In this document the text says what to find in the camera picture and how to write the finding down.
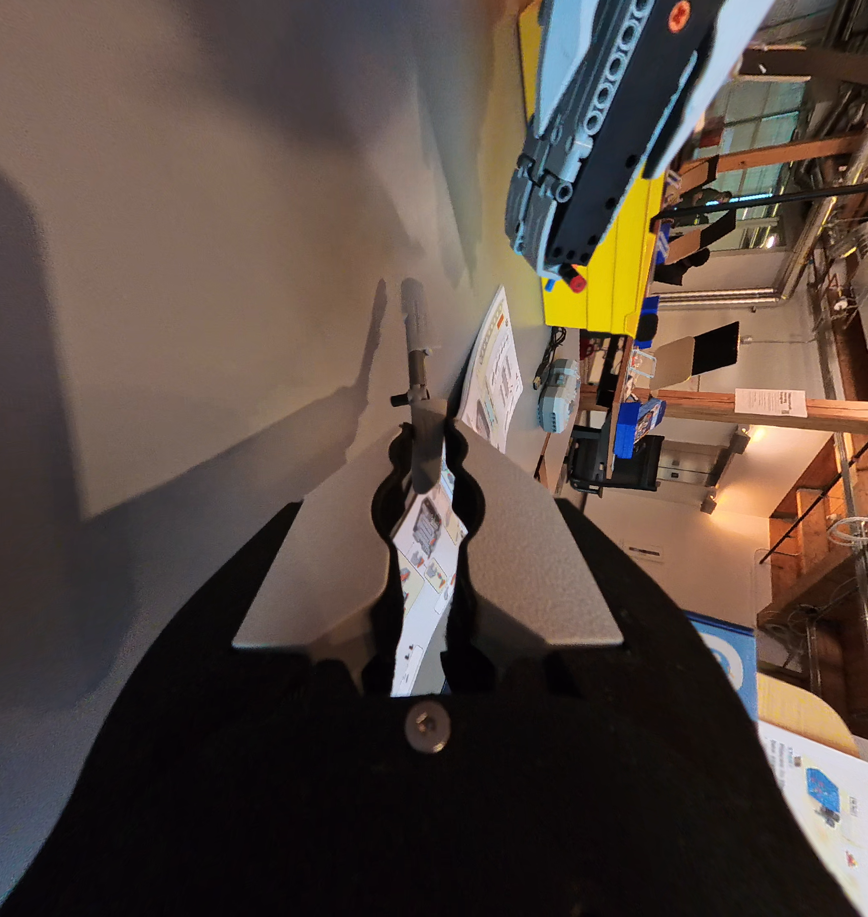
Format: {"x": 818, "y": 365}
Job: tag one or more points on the yellow box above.
{"x": 620, "y": 286}

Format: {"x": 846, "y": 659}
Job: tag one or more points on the black beige chair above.
{"x": 713, "y": 347}

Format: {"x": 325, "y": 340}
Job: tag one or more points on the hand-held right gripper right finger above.
{"x": 534, "y": 559}

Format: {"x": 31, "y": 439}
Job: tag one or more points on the white paper label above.
{"x": 770, "y": 402}

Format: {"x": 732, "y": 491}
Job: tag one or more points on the black crate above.
{"x": 620, "y": 469}

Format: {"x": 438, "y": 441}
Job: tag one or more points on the grey building block rod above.
{"x": 421, "y": 358}

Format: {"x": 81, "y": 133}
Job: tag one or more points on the blue robot toy box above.
{"x": 724, "y": 659}

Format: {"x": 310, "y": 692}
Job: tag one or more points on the white printed instruction sheet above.
{"x": 835, "y": 809}

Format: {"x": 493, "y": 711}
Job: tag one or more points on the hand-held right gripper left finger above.
{"x": 326, "y": 544}

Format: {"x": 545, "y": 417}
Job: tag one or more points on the wooden beam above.
{"x": 849, "y": 415}

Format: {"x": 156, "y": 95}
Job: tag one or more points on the grey building block hub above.
{"x": 559, "y": 397}

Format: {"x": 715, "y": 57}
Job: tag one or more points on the small blue box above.
{"x": 649, "y": 315}

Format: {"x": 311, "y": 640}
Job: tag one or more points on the black grey building block assembly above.
{"x": 620, "y": 165}

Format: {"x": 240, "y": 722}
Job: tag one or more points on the open instruction booklet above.
{"x": 495, "y": 380}

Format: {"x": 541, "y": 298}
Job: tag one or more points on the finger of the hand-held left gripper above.
{"x": 727, "y": 43}
{"x": 570, "y": 36}

